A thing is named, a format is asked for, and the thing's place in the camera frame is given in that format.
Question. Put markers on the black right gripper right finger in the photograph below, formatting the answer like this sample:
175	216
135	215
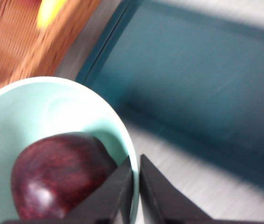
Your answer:
164	200

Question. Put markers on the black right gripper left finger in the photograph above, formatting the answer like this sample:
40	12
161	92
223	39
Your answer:
106	200

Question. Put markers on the teal ribbed bowl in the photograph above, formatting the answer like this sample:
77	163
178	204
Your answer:
41	109

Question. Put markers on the brown wicker basket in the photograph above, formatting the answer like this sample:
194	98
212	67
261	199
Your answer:
17	53

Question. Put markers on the yellow banana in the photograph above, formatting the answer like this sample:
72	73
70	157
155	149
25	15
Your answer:
49	12

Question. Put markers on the dark purple plum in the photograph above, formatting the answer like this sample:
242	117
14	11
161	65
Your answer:
57	172

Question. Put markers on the dark rectangular tray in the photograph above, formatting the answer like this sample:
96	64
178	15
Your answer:
192	88

